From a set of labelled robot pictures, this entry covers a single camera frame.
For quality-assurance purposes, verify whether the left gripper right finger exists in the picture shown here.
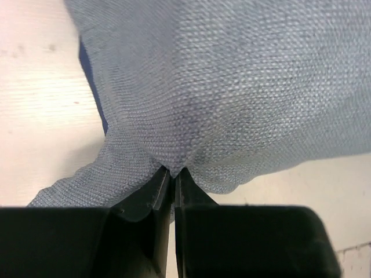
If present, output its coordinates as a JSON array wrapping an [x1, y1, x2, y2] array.
[[174, 169, 341, 278]]

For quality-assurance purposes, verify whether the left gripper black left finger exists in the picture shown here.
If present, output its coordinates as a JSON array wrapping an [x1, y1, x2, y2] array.
[[1, 168, 171, 277]]

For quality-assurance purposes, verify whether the blue pillowcase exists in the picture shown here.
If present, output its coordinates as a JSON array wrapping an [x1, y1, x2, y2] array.
[[30, 1, 370, 207]]

